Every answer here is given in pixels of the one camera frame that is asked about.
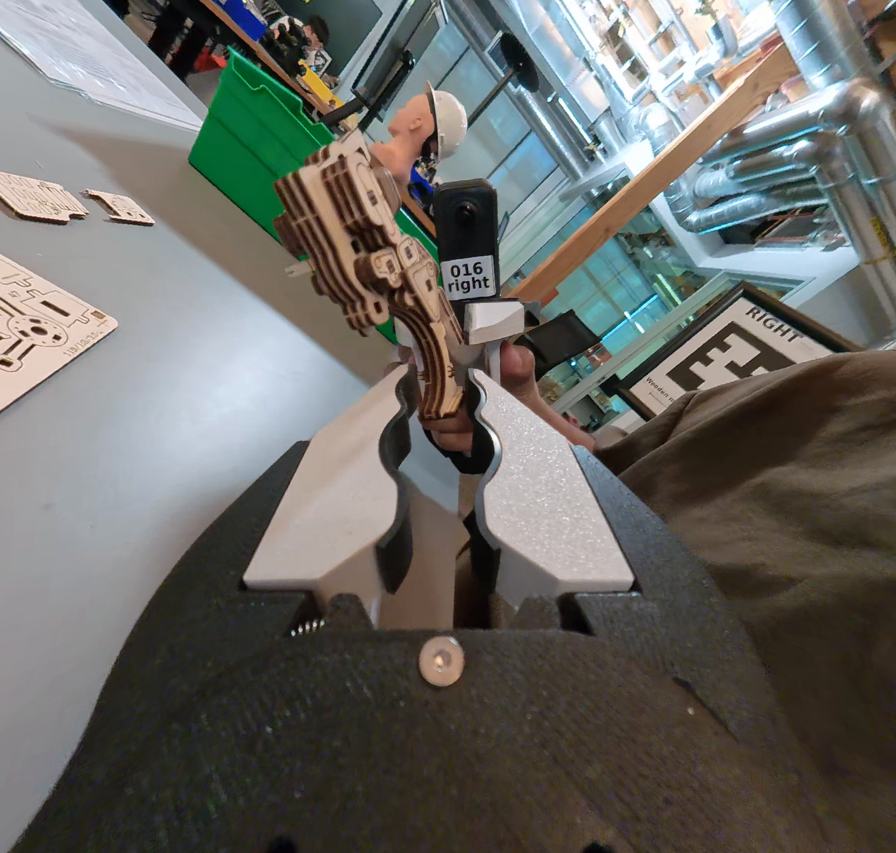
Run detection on silver ventilation ducts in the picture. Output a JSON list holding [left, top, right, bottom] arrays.
[[630, 0, 896, 266]]

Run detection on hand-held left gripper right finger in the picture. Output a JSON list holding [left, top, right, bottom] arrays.
[[468, 368, 636, 609]]

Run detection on layered plywood mechanical model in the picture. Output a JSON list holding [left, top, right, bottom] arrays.
[[272, 127, 469, 423]]

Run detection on grey desk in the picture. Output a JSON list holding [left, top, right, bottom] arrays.
[[0, 0, 421, 853]]

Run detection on long wooden beam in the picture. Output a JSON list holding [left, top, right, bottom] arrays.
[[511, 41, 802, 304]]

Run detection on plywood sheet with wheel cutouts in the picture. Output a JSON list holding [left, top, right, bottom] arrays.
[[0, 254, 118, 413]]

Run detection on black disc on rod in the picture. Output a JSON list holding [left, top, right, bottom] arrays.
[[490, 30, 541, 98]]

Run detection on green plastic bin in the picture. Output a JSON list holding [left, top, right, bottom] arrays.
[[188, 48, 438, 346]]

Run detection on small plywood part plate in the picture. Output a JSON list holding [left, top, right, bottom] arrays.
[[0, 172, 90, 224], [84, 190, 156, 228]]

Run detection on framed black-and-white marker sign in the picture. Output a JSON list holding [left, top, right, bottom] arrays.
[[619, 284, 862, 420]]

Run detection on mannequin bust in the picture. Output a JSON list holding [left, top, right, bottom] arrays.
[[370, 93, 449, 203]]

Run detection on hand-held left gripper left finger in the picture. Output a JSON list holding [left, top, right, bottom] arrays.
[[243, 363, 415, 630]]

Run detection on person's right hand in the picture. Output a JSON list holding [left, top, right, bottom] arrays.
[[423, 344, 596, 455]]

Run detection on white hard hat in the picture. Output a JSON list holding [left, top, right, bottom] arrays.
[[423, 81, 469, 161]]

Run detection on white printed paper sheet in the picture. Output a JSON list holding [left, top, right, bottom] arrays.
[[0, 0, 204, 133]]

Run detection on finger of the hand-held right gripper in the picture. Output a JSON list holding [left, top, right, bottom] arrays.
[[462, 298, 542, 346]]

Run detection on person's right forearm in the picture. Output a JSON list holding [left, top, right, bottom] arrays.
[[594, 351, 896, 853]]

